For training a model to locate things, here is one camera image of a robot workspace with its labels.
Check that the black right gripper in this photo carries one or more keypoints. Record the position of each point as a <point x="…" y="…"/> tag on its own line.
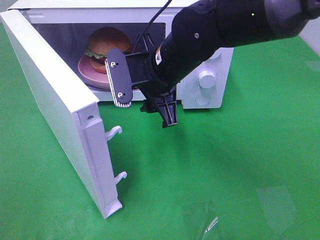
<point x="137" y="70"/>

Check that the burger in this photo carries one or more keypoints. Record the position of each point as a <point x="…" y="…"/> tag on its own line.
<point x="101" y="42"/>

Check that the pink plate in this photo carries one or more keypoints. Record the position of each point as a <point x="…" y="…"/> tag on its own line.
<point x="92" y="65"/>

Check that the white microwave door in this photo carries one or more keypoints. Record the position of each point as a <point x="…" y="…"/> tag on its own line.
<point x="71" y="110"/>

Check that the round microwave door button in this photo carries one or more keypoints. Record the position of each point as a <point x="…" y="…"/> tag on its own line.
<point x="203" y="99"/>

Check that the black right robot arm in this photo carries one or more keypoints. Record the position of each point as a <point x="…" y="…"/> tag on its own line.
<point x="197" y="32"/>

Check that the lower white microwave knob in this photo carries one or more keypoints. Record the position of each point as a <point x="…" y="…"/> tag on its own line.
<point x="207" y="79"/>

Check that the white microwave oven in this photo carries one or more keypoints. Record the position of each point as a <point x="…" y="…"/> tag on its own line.
<point x="50" y="36"/>

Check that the green table cloth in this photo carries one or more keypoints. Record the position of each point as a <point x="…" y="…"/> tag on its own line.
<point x="249" y="170"/>

